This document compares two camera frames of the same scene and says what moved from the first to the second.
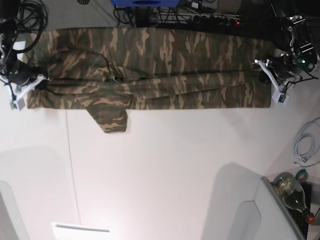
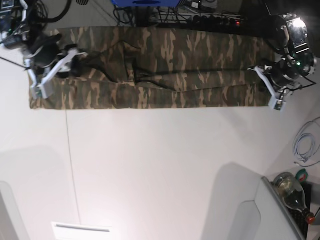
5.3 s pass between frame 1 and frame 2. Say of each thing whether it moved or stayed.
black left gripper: moved
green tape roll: stayed
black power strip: stayed
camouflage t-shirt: stayed
